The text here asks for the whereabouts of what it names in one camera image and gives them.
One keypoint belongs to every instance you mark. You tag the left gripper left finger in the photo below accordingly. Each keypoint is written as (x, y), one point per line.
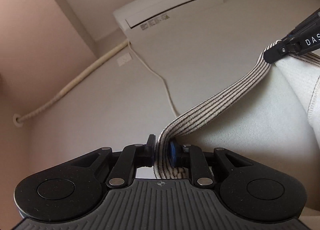
(130, 159)

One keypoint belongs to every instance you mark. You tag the beige wrapped AC pipe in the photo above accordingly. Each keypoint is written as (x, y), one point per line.
(19, 120)

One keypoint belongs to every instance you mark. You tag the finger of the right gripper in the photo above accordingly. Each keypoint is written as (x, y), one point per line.
(276, 52)

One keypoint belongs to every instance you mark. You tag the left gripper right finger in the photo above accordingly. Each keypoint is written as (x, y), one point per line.
(193, 159)

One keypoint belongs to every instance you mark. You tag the white wall air conditioner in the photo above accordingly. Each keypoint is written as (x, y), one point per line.
(143, 18)

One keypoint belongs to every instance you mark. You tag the white wall socket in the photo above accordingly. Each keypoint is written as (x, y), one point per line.
(124, 59)

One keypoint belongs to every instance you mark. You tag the beige black striped sweater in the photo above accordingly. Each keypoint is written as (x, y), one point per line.
(271, 115)

